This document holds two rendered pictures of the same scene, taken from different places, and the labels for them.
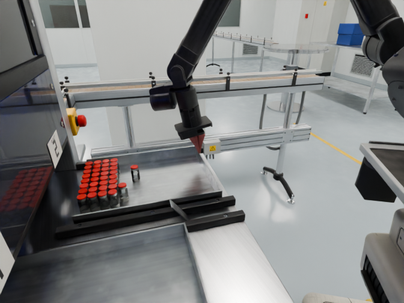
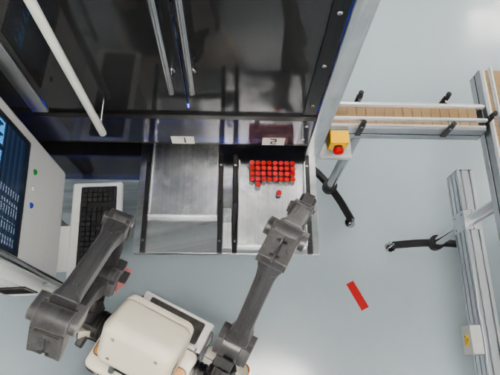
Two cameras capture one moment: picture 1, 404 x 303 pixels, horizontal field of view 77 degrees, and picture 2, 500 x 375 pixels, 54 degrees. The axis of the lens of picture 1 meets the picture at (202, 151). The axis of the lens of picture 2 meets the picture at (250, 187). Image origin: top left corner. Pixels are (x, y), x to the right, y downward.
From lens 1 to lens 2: 1.58 m
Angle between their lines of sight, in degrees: 68
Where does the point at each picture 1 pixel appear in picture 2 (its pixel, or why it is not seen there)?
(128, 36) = not seen: outside the picture
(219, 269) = (190, 228)
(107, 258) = (212, 179)
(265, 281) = (177, 245)
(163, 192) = (258, 212)
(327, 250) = not seen: outside the picture
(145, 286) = (192, 194)
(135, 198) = (257, 194)
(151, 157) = not seen: hidden behind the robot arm
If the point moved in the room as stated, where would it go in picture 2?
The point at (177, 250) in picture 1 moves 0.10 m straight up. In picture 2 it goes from (207, 210) to (205, 202)
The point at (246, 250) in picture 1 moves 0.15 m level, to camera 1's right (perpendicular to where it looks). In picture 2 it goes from (196, 245) to (183, 283)
